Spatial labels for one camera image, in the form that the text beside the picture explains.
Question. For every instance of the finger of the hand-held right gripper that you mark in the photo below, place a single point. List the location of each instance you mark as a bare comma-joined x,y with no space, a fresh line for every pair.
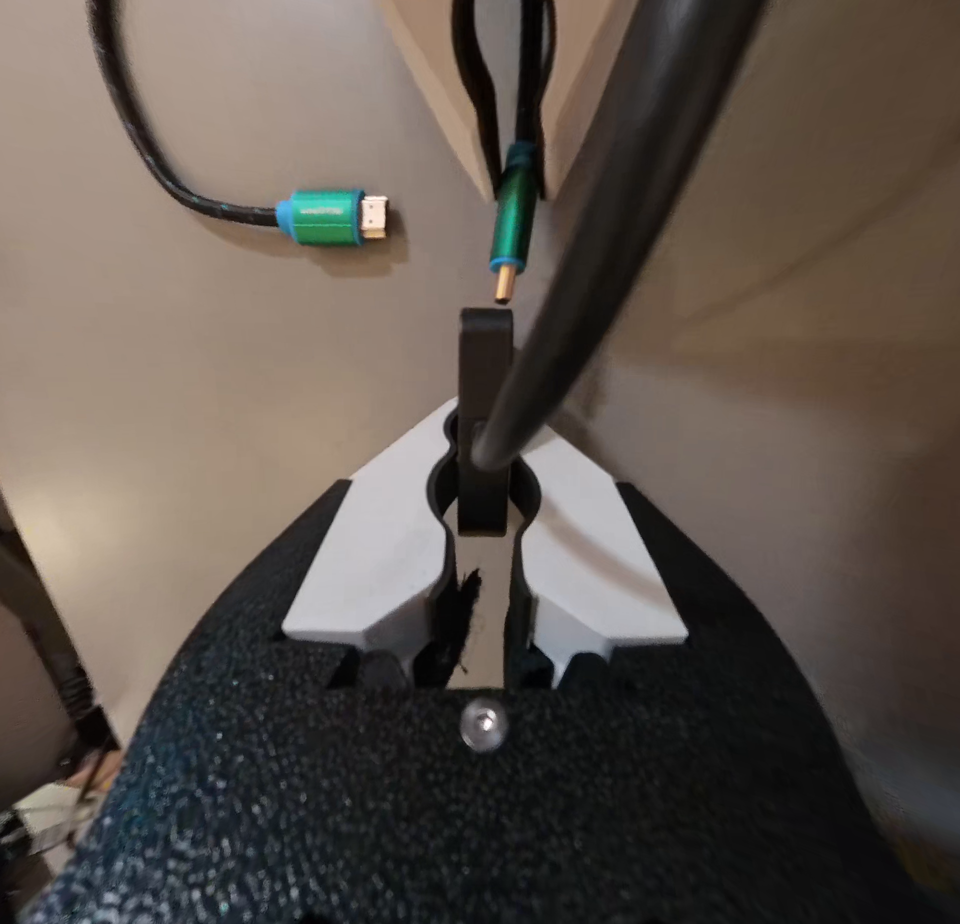
420,39
585,54

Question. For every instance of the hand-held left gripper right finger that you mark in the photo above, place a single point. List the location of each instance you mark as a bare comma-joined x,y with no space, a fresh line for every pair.
600,564

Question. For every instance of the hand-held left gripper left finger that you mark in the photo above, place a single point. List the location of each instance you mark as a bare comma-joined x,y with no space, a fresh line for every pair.
375,541

